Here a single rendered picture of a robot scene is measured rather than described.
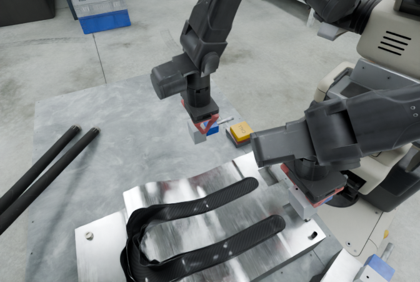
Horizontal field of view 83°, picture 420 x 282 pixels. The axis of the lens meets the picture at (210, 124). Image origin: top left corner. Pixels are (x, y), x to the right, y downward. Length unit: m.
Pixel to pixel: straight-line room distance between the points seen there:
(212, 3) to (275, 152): 0.25
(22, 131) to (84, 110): 1.43
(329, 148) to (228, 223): 0.34
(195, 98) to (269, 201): 0.30
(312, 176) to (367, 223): 1.00
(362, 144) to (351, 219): 1.12
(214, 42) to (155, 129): 0.49
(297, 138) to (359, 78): 0.42
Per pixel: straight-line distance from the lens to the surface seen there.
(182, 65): 0.49
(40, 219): 0.81
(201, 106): 0.57
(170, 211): 0.56
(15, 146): 2.33
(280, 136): 0.35
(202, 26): 0.43
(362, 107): 0.29
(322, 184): 0.45
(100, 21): 3.55
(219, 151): 0.78
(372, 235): 1.42
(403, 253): 1.81
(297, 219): 0.64
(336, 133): 0.31
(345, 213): 1.41
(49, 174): 0.77
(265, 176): 0.67
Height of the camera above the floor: 1.43
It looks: 47 degrees down
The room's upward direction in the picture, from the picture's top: straight up
